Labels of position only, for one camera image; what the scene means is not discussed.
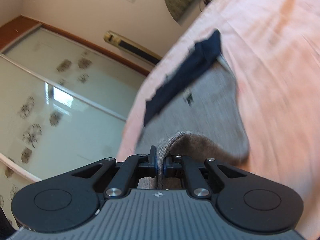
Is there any gold tower fan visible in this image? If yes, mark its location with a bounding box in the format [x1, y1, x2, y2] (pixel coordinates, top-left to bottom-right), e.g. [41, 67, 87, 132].
[104, 30, 163, 65]

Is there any wooden door frame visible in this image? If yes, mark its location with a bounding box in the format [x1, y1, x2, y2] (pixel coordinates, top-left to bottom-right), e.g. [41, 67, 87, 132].
[0, 15, 150, 77]

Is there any olive padded headboard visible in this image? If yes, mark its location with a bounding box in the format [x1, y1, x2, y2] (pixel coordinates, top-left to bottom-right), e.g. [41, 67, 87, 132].
[164, 0, 215, 26]

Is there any grey sweater with navy sleeves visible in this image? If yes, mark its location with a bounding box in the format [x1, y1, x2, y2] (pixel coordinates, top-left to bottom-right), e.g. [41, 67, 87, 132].
[136, 29, 250, 190]

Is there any flower print sliding wardrobe door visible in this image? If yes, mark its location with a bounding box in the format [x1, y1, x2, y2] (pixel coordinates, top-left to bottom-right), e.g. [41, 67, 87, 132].
[0, 26, 148, 220]

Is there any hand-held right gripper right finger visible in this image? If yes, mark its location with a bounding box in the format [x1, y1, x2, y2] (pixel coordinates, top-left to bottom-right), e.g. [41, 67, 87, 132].
[162, 154, 248, 198]

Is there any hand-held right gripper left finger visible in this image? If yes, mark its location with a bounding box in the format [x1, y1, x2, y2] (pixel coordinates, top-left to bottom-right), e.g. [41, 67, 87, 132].
[71, 145, 158, 199]

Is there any pink bed sheet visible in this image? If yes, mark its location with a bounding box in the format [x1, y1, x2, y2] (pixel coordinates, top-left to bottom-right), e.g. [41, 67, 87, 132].
[116, 0, 320, 240]

